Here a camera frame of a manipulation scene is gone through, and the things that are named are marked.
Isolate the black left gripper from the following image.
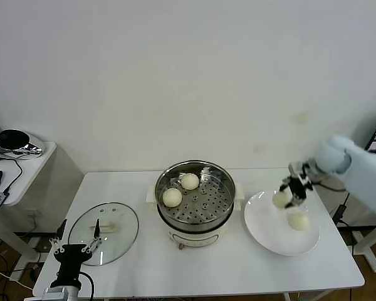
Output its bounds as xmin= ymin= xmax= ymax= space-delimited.
xmin=49 ymin=218 xmax=103 ymax=288

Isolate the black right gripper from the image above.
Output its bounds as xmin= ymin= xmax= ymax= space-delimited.
xmin=278 ymin=161 xmax=317 ymax=209

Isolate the white steamed baozi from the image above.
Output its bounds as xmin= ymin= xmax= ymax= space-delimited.
xmin=162 ymin=187 xmax=183 ymax=208
xmin=271 ymin=191 xmax=291 ymax=209
xmin=180 ymin=172 xmax=201 ymax=191
xmin=287 ymin=212 xmax=311 ymax=232

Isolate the glass lid with cream handle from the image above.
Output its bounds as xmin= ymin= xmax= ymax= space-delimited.
xmin=68 ymin=201 xmax=140 ymax=267

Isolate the perforated steel steamer basket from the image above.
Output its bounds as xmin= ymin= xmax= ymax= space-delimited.
xmin=155 ymin=159 xmax=237 ymax=227

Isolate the white round plate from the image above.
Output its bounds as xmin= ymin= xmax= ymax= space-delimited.
xmin=244 ymin=190 xmax=321 ymax=257

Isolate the white side table with mouse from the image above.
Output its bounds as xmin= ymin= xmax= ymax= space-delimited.
xmin=0 ymin=140 xmax=58 ymax=282

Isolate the white side table with sticker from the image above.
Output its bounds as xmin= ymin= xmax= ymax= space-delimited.
xmin=352 ymin=224 xmax=376 ymax=273

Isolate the cream electric cooker base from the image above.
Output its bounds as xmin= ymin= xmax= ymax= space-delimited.
xmin=146 ymin=183 xmax=246 ymax=250

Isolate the shiny silver headset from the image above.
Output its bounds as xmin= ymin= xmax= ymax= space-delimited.
xmin=0 ymin=128 xmax=46 ymax=156

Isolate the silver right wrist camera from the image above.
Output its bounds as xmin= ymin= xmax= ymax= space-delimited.
xmin=288 ymin=161 xmax=305 ymax=176

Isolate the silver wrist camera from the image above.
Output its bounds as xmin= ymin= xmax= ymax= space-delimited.
xmin=288 ymin=161 xmax=305 ymax=176
xmin=42 ymin=287 xmax=68 ymax=301

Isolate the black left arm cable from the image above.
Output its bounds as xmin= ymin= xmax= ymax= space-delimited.
xmin=80 ymin=272 xmax=95 ymax=300

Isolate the white and black charging cable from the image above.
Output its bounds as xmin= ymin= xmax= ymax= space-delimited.
xmin=330 ymin=191 xmax=352 ymax=226

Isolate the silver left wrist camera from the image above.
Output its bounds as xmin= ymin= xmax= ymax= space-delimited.
xmin=42 ymin=287 xmax=68 ymax=301

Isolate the white floor cable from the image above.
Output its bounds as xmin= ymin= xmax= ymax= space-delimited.
xmin=0 ymin=265 xmax=35 ymax=291

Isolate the thin black desk cable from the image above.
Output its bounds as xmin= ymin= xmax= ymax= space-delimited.
xmin=0 ymin=155 xmax=23 ymax=194

